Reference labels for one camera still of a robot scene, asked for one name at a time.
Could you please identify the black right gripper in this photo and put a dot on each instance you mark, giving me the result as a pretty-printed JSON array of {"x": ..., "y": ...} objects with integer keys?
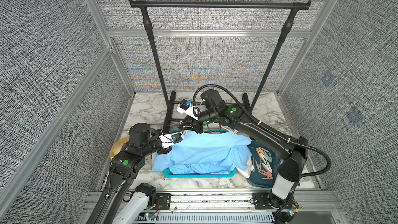
[{"x": 195, "y": 124}]

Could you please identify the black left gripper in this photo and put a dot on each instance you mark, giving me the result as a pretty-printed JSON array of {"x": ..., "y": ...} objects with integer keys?
[{"x": 164, "y": 150}]

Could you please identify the light blue t-shirt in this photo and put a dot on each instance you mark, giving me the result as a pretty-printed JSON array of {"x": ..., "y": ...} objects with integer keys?
[{"x": 202, "y": 154}]

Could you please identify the pink clothes hanger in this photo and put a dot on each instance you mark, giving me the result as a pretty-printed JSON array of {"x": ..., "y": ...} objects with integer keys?
[{"x": 217, "y": 124}]

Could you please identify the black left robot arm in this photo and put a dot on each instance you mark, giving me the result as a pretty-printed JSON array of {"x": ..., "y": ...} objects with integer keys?
[{"x": 124, "y": 168}]

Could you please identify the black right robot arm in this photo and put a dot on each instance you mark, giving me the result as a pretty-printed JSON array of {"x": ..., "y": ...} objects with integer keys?
[{"x": 236, "y": 117}]

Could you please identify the pile of pastel clothespins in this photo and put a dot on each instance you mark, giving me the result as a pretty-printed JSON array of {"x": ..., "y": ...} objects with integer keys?
[{"x": 263, "y": 163}]

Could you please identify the teal plastic basket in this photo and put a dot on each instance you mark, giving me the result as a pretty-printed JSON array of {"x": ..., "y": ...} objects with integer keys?
[{"x": 199, "y": 174}]

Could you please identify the black clothes rack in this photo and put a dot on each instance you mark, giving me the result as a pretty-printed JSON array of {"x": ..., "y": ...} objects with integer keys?
[{"x": 294, "y": 8}]

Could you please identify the yellow bamboo steamer basket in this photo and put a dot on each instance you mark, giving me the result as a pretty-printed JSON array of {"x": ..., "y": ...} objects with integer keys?
[{"x": 118, "y": 146}]

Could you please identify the dark teal clothespin tray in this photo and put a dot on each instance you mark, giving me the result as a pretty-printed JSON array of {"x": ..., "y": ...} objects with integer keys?
[{"x": 255, "y": 178}]

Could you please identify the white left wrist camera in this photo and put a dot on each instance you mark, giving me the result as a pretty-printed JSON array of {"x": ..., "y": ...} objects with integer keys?
[{"x": 171, "y": 139}]

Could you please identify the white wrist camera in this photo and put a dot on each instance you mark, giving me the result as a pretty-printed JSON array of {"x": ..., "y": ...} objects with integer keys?
[
  {"x": 171, "y": 139},
  {"x": 189, "y": 108}
]

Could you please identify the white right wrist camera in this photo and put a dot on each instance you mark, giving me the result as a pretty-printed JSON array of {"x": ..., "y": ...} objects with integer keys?
[{"x": 189, "y": 108}]

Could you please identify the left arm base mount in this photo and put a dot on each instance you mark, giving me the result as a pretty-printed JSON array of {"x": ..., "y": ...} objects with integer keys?
[{"x": 162, "y": 202}]

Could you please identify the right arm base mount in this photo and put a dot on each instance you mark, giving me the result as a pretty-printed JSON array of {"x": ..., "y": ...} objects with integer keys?
[{"x": 260, "y": 201}]

